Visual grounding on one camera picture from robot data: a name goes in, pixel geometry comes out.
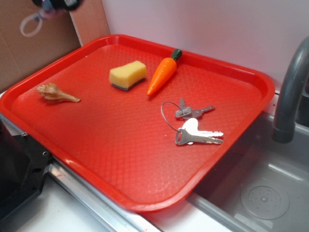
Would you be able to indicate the white-headed silver key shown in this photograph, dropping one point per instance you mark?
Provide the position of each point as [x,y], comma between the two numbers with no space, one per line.
[191,125]

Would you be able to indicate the orange toy carrot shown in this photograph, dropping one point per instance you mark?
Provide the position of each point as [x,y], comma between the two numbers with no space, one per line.
[164,72]

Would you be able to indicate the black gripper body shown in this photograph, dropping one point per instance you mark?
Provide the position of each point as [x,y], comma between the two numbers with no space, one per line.
[67,5]

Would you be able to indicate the gray sink faucet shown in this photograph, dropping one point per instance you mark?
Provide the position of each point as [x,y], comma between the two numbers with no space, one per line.
[293,103]

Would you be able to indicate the large silver key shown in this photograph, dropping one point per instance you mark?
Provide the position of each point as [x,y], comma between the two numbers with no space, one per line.
[184,137]

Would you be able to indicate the yellow sponge with gray pad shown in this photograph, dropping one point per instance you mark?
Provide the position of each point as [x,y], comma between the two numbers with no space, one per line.
[127,76]

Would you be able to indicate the gray plush mouse toy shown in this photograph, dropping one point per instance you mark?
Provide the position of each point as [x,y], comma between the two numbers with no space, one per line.
[32,24]

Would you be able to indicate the small gray key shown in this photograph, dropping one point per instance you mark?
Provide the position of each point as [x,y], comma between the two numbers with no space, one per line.
[184,111]

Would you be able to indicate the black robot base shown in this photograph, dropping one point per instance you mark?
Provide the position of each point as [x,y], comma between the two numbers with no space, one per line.
[24,163]

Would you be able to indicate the small silver key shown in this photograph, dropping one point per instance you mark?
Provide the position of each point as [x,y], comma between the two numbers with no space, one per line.
[196,113]

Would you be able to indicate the brown spiral seashell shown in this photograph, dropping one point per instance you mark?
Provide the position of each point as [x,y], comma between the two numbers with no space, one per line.
[53,94]

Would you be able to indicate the gray plastic sink basin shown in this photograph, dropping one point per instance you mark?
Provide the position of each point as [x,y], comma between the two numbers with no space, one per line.
[259,185]

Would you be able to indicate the brown cardboard panel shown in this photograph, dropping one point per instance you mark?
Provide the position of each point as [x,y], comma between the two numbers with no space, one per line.
[22,56]

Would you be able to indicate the red plastic tray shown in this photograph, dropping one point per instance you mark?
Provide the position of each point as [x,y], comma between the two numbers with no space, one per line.
[123,142]

